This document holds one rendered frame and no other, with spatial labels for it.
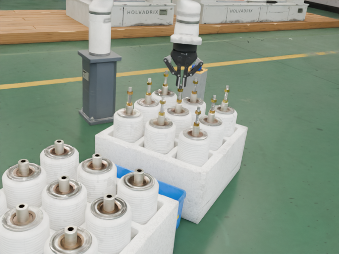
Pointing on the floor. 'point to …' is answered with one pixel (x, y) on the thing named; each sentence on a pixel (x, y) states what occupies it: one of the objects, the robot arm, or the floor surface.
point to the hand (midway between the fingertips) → (181, 82)
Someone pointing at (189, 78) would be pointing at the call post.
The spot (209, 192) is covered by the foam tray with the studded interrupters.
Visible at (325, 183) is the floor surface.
